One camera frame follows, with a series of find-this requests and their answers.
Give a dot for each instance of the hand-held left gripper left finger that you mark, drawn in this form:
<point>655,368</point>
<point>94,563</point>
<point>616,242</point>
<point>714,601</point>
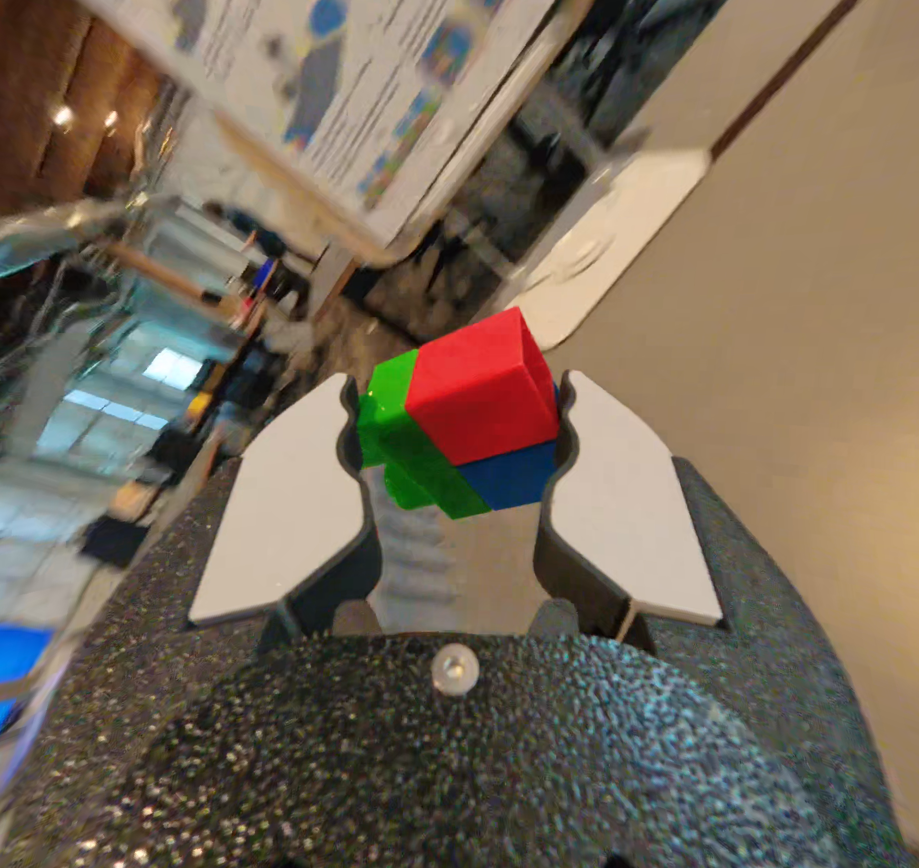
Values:
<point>287,516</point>

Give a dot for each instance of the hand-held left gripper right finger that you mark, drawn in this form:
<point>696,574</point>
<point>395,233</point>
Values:
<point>624,516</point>

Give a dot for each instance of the blue one-stud block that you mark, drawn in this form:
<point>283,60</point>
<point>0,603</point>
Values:
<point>510,477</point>

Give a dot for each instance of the green two-stud block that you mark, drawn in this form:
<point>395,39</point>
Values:
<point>391,408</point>

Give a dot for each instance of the red one-stud block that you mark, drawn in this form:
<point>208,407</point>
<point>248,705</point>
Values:
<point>481,394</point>

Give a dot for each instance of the instruction sheet on clipboard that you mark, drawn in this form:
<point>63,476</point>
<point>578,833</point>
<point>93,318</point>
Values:
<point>323,57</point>

